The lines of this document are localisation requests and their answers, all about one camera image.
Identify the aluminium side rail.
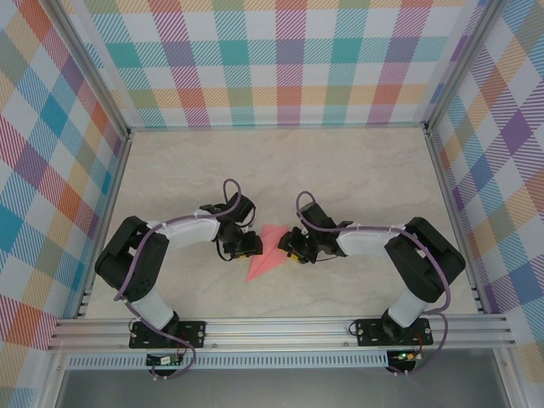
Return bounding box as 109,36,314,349
423,125,488,315
74,129,133,320

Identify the pink paper sheet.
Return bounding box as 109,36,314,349
246,224,286,282

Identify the thin aluminium wall rail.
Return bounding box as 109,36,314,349
127,121,428,133

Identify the slotted grey cable duct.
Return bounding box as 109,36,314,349
66,351,390,370

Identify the long aluminium base rail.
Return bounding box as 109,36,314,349
45,313,519,353

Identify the aluminium frame post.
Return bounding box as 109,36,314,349
49,0,132,139
423,0,505,137

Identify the purple cable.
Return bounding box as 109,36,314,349
112,178,200,382
295,190,452,377

